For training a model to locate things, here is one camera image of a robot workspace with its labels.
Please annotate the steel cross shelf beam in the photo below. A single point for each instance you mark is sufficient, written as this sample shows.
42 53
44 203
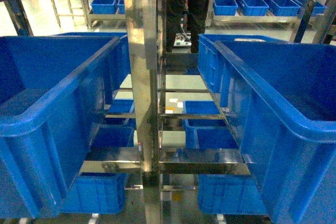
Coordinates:
179 161

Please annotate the blue bin lower right shelf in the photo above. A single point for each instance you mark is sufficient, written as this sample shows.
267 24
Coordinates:
229 195

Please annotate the blue bin shelf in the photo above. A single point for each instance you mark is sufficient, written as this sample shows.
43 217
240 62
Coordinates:
96 193
229 195

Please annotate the large blue bin right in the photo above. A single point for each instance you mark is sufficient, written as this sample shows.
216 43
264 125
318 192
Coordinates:
281 100

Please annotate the large blue bin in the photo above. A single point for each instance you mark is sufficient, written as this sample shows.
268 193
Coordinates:
281 100
53 93

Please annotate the steel rack centre column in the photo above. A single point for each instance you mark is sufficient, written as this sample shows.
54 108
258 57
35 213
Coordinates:
141 20

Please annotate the large blue bin left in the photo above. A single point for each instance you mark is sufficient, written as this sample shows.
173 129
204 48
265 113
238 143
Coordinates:
53 93

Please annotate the blue bin lower left shelf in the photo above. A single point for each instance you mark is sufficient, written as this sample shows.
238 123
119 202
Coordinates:
96 193

